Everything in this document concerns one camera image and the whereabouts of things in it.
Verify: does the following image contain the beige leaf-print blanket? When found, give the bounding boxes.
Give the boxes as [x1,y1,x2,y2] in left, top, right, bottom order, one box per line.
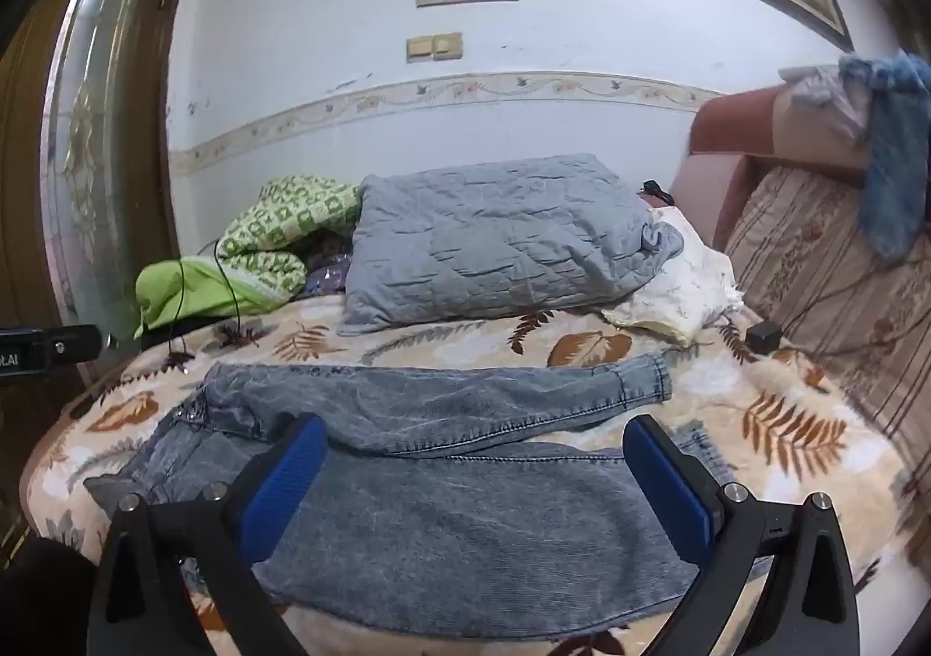
[22,299,910,656]

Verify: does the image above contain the black power adapter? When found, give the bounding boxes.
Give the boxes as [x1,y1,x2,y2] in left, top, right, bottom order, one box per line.
[745,320,784,353]

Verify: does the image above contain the beige light switch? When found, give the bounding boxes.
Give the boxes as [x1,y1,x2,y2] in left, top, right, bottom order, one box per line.
[405,31,465,62]

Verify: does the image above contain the blue knitted cloth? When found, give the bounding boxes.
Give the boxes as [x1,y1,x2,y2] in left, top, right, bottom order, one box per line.
[838,51,931,263]

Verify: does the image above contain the cream white cloth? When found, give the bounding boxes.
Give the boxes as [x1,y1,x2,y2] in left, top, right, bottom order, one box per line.
[600,205,747,346]

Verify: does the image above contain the white crumpled cloth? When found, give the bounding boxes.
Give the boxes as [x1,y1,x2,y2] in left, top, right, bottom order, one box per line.
[778,65,874,144]

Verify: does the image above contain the green patterned quilt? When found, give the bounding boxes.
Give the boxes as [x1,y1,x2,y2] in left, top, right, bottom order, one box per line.
[134,174,365,341]

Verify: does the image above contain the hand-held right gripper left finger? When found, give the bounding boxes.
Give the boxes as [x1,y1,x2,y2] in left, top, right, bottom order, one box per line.
[86,413,329,656]

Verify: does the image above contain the grey quilted pillow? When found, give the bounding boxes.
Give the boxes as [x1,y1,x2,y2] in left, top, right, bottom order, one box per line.
[338,154,685,337]

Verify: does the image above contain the purple cloth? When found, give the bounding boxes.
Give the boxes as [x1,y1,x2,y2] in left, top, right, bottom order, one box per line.
[305,254,354,297]

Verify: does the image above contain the wooden door with glass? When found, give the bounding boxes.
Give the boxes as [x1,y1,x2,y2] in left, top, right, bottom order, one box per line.
[0,0,214,559]

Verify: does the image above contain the grey-blue denim pants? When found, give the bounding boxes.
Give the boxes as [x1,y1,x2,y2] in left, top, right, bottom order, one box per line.
[83,350,735,639]

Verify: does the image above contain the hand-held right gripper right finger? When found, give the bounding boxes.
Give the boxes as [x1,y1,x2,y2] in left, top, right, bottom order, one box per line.
[623,416,860,656]

